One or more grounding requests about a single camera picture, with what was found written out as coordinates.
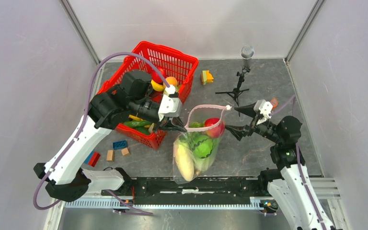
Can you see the napa cabbage toy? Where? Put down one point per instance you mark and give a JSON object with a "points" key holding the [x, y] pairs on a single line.
{"points": [[203, 164]]}

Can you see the orange slice toy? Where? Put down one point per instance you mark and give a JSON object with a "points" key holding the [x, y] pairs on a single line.
{"points": [[274, 102]]}

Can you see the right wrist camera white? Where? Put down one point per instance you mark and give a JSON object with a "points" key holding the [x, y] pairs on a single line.
{"points": [[263, 110]]}

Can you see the red plastic basket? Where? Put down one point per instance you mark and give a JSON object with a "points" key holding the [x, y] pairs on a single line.
{"points": [[174, 62]]}

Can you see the green cucumber toy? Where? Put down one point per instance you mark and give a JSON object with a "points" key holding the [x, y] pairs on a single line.
{"points": [[137, 123]]}

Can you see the wooden block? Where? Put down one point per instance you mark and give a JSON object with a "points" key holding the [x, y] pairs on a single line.
{"points": [[110, 155], [125, 151]]}

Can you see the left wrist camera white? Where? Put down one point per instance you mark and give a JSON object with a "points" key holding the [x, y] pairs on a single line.
{"points": [[170, 105]]}

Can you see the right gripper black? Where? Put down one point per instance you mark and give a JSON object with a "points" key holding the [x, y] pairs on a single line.
{"points": [[240, 131]]}

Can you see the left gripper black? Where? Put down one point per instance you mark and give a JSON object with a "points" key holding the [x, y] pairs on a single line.
{"points": [[176, 123]]}

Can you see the white long radish toy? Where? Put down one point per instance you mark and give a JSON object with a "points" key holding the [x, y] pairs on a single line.
{"points": [[184, 161]]}

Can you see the blue toy brick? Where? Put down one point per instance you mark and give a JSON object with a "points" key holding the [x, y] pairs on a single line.
{"points": [[119, 145]]}

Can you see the clear zip top bag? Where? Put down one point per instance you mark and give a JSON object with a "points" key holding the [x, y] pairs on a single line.
{"points": [[200, 114]]}

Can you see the small red apple toy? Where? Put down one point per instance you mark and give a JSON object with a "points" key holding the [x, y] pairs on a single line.
{"points": [[217, 131]]}

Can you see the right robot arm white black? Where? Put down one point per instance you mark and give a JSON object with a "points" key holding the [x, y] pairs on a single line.
{"points": [[289, 184]]}

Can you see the orange peach toy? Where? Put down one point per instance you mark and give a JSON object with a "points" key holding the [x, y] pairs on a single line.
{"points": [[172, 81]]}

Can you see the red toy brick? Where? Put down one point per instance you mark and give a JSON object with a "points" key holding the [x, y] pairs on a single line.
{"points": [[92, 159]]}

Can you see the green grapes toy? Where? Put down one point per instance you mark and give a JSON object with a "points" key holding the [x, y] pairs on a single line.
{"points": [[196, 125]]}

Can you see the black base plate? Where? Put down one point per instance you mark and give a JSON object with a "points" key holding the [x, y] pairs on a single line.
{"points": [[230, 190]]}

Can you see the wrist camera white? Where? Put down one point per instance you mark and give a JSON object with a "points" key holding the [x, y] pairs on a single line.
{"points": [[170, 105], [263, 110]]}

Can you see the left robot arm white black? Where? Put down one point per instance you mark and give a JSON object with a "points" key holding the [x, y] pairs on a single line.
{"points": [[65, 179]]}

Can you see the microphone on black tripod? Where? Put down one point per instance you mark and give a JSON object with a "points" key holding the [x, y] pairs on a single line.
{"points": [[246, 53]]}

